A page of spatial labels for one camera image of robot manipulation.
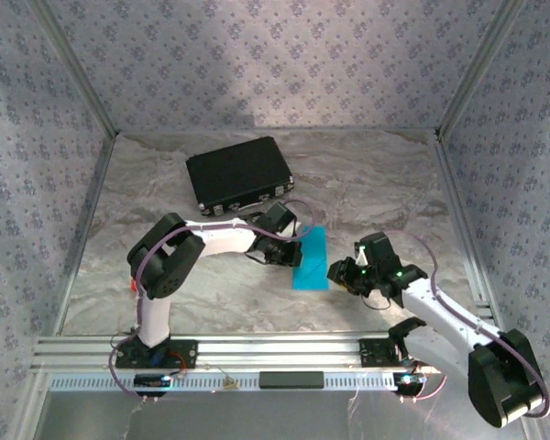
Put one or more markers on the blue square paper sheet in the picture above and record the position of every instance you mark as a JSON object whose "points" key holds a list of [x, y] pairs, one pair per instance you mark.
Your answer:
{"points": [[314, 275]]}

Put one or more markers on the right robot arm, white and black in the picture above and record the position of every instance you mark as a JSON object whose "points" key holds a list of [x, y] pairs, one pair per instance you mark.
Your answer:
{"points": [[440, 314]]}

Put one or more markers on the left robot arm, white and black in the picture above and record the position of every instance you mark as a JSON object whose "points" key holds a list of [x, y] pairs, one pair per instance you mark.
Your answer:
{"points": [[220, 240]]}

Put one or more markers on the black hard case, chrome latches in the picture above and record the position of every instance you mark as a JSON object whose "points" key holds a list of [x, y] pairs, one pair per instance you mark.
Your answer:
{"points": [[234, 172]]}

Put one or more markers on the black rectangular block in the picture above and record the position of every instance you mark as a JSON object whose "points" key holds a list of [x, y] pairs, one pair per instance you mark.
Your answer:
{"points": [[291, 380]]}

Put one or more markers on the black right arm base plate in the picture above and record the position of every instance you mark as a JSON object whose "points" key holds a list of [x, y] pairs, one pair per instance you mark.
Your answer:
{"points": [[371, 353]]}

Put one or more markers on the aluminium side rail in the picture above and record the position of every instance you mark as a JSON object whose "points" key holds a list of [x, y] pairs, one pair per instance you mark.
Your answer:
{"points": [[463, 229], [84, 229]]}

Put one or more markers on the aluminium mounting rail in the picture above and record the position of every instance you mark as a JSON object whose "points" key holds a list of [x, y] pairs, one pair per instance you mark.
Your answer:
{"points": [[279, 353]]}

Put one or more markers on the aluminium back rail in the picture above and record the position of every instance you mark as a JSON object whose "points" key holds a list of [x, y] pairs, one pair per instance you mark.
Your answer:
{"points": [[348, 131]]}

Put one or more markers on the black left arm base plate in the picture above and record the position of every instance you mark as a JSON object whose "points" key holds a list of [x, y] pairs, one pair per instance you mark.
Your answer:
{"points": [[188, 355]]}

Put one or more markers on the aluminium corner post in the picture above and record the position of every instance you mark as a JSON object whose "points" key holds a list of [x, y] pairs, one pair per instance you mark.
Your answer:
{"points": [[74, 69], [479, 69]]}

